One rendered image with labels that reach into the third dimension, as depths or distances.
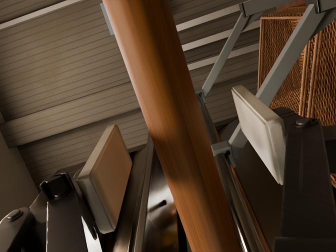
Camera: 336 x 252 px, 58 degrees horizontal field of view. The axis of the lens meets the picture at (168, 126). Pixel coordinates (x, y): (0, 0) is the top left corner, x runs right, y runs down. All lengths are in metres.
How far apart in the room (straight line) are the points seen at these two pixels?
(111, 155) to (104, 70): 3.43
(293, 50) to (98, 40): 3.14
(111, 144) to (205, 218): 0.07
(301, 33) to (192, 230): 0.43
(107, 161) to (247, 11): 0.89
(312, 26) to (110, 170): 0.46
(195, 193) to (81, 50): 3.50
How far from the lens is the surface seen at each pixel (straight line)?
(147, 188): 1.02
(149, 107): 0.15
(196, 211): 0.17
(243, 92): 0.17
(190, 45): 3.16
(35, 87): 3.87
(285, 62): 0.55
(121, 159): 0.18
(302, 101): 1.21
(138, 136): 3.67
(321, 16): 0.57
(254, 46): 3.14
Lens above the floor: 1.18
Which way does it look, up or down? 6 degrees up
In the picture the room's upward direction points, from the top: 107 degrees counter-clockwise
